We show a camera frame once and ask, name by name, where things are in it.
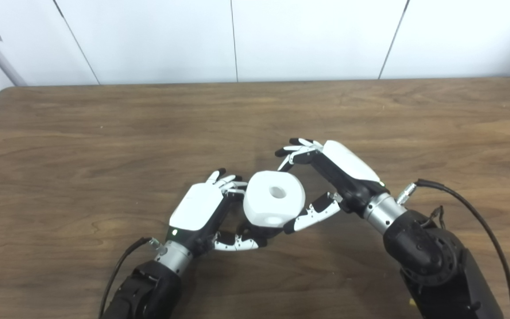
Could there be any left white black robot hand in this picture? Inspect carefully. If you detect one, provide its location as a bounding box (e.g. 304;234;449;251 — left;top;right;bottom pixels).
166;168;268;257

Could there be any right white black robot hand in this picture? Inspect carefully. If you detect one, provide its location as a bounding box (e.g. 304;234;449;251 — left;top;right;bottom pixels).
275;138;390;234

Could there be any round white plastic piece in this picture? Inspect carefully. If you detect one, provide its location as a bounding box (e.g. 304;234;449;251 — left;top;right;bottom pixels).
243;171;306;228

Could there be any black plastic holder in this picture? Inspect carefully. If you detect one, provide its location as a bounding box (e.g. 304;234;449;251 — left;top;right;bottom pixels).
237;222;284;241

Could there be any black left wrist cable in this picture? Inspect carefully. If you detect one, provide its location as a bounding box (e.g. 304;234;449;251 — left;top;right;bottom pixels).
98;237;162;319

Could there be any thin black wire loop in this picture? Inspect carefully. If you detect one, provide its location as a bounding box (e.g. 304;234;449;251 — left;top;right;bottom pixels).
422;206;445;229

